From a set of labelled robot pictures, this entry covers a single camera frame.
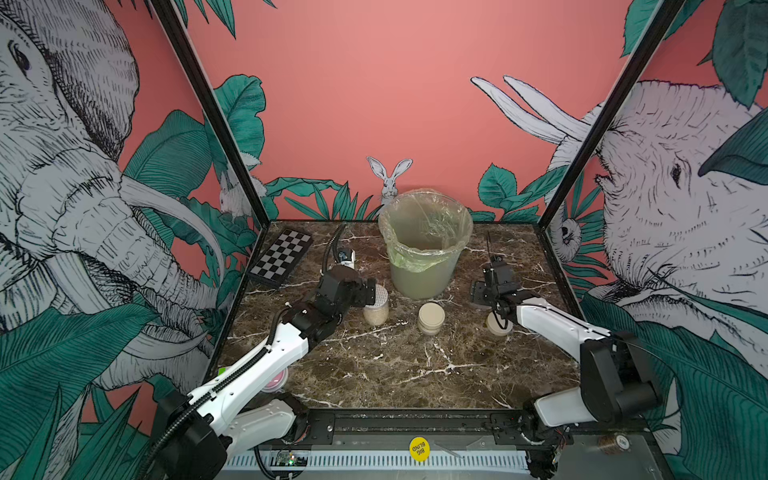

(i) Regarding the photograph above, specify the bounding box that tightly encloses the yellow round sticker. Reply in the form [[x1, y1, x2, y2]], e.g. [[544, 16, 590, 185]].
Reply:
[[409, 436, 431, 463]]

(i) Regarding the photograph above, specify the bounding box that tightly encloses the copper wire spool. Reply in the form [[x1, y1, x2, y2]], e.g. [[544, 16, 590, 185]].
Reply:
[[597, 433, 631, 455]]

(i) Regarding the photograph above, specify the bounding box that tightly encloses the black white checkerboard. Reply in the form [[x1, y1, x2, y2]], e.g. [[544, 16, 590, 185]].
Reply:
[[248, 228, 313, 289]]

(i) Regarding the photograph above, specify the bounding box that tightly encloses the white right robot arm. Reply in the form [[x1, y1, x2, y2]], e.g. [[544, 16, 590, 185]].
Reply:
[[471, 256, 662, 428]]

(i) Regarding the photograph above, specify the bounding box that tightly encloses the jar with patterned lid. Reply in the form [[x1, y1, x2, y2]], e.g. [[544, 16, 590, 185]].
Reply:
[[363, 284, 389, 327]]

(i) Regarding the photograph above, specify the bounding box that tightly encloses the white bin with green bag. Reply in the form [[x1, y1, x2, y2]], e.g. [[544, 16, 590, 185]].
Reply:
[[378, 188, 473, 300]]

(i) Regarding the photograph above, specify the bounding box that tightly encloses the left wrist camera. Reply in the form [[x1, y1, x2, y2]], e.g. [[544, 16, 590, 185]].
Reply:
[[335, 247, 356, 269]]

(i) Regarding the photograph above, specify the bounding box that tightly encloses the small green circuit board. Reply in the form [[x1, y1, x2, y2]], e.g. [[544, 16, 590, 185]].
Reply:
[[273, 452, 308, 468]]

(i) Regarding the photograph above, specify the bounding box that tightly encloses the pink round button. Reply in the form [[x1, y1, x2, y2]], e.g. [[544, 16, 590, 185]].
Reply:
[[262, 369, 289, 393]]

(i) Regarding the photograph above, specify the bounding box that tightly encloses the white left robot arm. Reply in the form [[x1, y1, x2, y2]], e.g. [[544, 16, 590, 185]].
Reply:
[[134, 265, 376, 479]]

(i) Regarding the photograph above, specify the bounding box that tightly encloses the white slotted cable duct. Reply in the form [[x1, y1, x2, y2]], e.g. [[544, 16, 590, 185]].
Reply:
[[225, 449, 529, 474]]

